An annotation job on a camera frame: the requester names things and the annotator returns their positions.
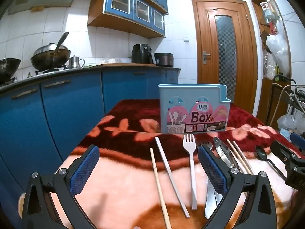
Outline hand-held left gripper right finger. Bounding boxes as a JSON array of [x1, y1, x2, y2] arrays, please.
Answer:
[[198, 145, 278, 229]]

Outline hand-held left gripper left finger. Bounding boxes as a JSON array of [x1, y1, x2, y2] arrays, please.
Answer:
[[22, 144, 100, 229]]

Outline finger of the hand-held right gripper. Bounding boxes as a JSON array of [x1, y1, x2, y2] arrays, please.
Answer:
[[270, 141, 298, 167], [290, 132, 305, 150]]

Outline dark spoon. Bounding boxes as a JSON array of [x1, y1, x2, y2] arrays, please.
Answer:
[[255, 145, 286, 179]]

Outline white plastic fork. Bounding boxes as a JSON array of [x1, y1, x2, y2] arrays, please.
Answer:
[[183, 134, 198, 211]]

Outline white chopstick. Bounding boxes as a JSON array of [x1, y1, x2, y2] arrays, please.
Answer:
[[155, 137, 190, 218]]

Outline light blue utensil box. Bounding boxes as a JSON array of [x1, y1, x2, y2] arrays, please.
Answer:
[[158, 83, 232, 134]]

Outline metal fork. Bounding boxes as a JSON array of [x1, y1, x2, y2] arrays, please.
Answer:
[[197, 141, 218, 220]]

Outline red floral blanket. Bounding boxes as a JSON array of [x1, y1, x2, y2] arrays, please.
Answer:
[[20, 99, 303, 229]]

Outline blue base kitchen cabinets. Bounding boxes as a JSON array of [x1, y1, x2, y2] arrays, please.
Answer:
[[0, 70, 180, 220]]

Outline wooden shelf unit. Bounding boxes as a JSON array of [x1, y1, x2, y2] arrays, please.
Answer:
[[251, 0, 292, 129]]

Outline white plastic bag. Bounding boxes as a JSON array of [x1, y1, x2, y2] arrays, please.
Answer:
[[266, 25, 291, 77]]

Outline gas stove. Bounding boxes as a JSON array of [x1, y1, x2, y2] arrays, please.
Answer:
[[0, 66, 69, 87]]

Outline cardboard box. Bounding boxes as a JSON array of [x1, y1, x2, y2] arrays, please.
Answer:
[[259, 31, 271, 53]]

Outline steel kettle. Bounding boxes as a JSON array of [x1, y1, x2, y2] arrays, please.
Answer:
[[69, 56, 85, 69]]

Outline wooden cutting board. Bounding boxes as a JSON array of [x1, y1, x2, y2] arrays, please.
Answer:
[[95, 63, 155, 67]]

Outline clear food bag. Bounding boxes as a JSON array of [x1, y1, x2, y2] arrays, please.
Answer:
[[95, 58, 131, 65]]

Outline steel wok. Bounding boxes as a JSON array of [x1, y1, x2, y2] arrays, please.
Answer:
[[30, 49, 72, 71]]

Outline dark rice cooker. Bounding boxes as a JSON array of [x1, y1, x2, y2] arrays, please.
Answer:
[[154, 52, 174, 67]]

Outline black pan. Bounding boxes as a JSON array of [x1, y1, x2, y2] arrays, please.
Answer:
[[0, 58, 21, 84]]

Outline steel wok lid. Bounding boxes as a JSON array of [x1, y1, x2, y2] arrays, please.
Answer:
[[33, 42, 68, 56]]

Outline black air fryer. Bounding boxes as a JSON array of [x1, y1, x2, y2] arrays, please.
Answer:
[[132, 43, 155, 65]]

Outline wooden door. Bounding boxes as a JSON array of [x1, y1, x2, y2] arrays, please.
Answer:
[[192, 0, 259, 117]]

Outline black wire rack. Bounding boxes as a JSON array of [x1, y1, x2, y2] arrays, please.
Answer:
[[272, 74, 305, 134]]

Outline black handled ladle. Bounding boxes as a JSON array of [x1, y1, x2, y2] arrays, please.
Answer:
[[52, 31, 69, 67]]

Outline blue wall cabinet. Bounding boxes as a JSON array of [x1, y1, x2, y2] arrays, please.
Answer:
[[80, 0, 168, 39]]

